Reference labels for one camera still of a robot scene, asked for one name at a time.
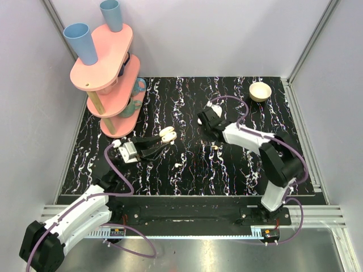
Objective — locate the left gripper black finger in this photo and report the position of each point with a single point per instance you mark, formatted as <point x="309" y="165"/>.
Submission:
<point x="153" y="153"/>
<point x="145" y="142"/>

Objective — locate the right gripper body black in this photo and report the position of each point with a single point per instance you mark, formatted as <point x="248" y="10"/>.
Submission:
<point x="206" y="128"/>

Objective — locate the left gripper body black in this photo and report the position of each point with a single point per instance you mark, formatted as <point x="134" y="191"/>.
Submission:
<point x="139" y="148"/>

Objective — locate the beige earbud charging case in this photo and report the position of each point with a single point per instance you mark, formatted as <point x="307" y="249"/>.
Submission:
<point x="168" y="134"/>

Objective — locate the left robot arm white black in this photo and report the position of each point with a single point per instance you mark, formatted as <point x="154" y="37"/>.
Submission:
<point x="45" y="245"/>

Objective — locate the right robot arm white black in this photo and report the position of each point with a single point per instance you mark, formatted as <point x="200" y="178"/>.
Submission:
<point x="284" y="166"/>

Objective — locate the teal mug on shelf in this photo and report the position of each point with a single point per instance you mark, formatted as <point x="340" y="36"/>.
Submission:
<point x="130" y="109"/>

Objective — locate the black marbled table mat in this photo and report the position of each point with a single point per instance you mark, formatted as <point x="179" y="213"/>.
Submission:
<point x="230" y="170"/>

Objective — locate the blue mug on shelf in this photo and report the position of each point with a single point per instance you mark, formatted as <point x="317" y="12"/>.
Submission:
<point x="139" y="86"/>

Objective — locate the beige wooden bowl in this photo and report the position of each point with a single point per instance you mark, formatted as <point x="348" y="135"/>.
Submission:
<point x="260" y="92"/>

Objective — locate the pink three tier shelf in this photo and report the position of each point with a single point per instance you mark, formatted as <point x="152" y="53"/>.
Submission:
<point x="109" y="82"/>

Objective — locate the blue cup front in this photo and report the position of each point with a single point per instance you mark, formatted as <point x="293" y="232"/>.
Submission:
<point x="79" y="37"/>

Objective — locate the blue cup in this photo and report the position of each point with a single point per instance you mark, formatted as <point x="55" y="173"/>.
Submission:
<point x="79" y="37"/>
<point x="112" y="15"/>

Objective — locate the blue cup rear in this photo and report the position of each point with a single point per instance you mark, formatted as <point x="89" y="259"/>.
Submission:
<point x="112" y="15"/>

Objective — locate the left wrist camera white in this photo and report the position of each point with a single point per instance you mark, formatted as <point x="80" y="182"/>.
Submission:
<point x="128" y="152"/>

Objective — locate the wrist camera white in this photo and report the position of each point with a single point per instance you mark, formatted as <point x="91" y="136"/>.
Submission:
<point x="128" y="152"/>
<point x="216" y="108"/>

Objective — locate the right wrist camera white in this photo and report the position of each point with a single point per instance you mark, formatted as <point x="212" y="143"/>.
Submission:
<point x="216" y="108"/>

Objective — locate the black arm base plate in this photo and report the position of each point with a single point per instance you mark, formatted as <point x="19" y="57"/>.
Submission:
<point x="198" y="217"/>

